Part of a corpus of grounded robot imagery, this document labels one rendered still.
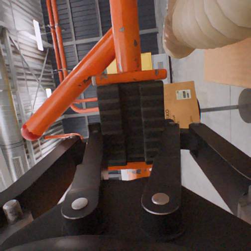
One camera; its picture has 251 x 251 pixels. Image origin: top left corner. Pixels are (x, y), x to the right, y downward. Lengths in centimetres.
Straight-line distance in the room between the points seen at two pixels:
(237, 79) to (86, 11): 1160
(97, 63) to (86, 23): 1138
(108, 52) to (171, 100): 192
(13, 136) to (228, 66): 579
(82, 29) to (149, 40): 370
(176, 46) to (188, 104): 189
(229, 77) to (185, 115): 177
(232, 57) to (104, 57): 18
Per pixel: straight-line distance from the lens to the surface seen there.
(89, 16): 1167
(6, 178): 299
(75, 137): 16
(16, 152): 601
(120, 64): 16
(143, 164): 17
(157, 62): 755
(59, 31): 867
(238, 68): 28
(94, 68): 18
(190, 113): 208
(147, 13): 1132
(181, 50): 21
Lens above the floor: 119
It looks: 6 degrees up
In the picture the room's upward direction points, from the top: 96 degrees counter-clockwise
